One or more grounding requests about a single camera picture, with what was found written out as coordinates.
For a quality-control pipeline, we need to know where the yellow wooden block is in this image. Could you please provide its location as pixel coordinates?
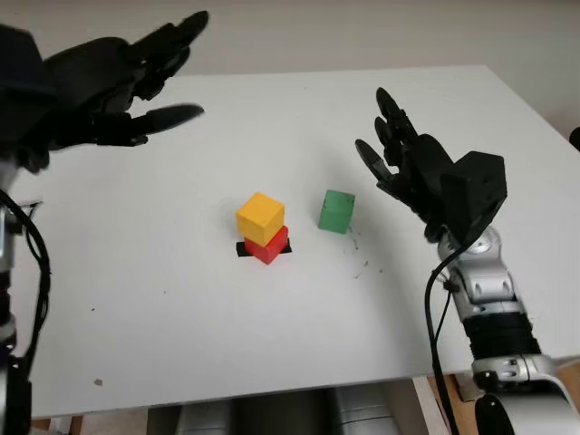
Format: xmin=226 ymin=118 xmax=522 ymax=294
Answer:
xmin=235 ymin=192 xmax=285 ymax=243

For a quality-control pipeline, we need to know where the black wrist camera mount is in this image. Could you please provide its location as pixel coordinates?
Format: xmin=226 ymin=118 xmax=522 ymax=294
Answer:
xmin=0 ymin=24 xmax=58 ymax=153
xmin=441 ymin=150 xmax=508 ymax=248

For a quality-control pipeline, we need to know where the black tape strip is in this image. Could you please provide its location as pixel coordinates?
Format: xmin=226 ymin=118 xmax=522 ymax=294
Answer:
xmin=235 ymin=241 xmax=295 ymax=258

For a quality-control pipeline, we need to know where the grey metal table frame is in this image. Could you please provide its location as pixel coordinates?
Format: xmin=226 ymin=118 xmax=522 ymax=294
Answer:
xmin=455 ymin=373 xmax=477 ymax=402

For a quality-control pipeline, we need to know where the red wooden block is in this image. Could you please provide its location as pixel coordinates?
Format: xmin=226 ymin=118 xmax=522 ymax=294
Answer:
xmin=243 ymin=225 xmax=290 ymax=266

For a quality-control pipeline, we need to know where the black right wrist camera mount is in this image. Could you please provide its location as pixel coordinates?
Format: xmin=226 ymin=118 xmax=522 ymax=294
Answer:
xmin=441 ymin=150 xmax=508 ymax=248

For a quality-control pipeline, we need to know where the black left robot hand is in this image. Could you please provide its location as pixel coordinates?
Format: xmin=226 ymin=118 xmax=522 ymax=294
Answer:
xmin=13 ymin=11 xmax=210 ymax=173

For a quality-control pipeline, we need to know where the grey robot thigh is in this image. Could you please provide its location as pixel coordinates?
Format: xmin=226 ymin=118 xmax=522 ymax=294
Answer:
xmin=334 ymin=384 xmax=400 ymax=435
xmin=174 ymin=401 xmax=237 ymax=435

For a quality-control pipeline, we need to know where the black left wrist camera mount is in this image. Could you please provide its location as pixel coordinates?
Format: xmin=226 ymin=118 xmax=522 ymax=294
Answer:
xmin=0 ymin=24 xmax=58 ymax=153

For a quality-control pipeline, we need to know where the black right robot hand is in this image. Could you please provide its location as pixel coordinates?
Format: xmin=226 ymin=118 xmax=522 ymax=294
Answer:
xmin=354 ymin=87 xmax=455 ymax=244

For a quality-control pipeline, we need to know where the green wooden block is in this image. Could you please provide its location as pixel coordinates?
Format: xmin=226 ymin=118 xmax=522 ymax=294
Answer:
xmin=317 ymin=188 xmax=356 ymax=235

